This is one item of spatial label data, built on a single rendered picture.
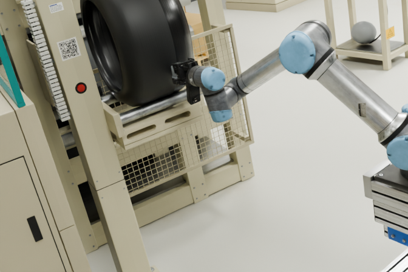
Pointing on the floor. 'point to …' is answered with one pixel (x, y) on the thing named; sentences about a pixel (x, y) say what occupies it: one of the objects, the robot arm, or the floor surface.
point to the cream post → (88, 122)
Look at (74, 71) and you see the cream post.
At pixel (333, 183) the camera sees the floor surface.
